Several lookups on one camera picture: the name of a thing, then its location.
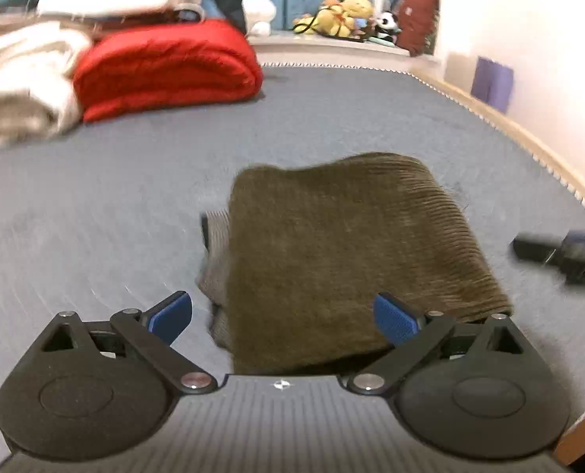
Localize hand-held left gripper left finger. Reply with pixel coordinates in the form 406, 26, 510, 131
23, 291, 219, 396

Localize dark red cushion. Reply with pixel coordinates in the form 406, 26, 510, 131
396, 0, 441, 57

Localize olive corduroy pants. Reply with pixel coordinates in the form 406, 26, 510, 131
196, 153, 515, 376

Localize panda plush toy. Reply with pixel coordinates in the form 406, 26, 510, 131
374, 12, 402, 43

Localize purple box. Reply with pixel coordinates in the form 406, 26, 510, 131
471, 56, 515, 114

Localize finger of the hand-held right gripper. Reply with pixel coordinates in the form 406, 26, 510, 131
512, 229, 585, 287

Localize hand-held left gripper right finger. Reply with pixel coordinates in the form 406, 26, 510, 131
346, 292, 542, 396

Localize yellow plush toy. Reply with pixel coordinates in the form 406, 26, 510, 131
292, 0, 374, 39

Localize white plush toy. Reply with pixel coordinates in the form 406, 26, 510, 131
242, 0, 277, 37

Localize red folded quilt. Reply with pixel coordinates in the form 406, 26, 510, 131
73, 19, 264, 123

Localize white folded blanket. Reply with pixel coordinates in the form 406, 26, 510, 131
0, 22, 93, 153

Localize grey quilted mattress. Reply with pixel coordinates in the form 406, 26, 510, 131
0, 64, 585, 473

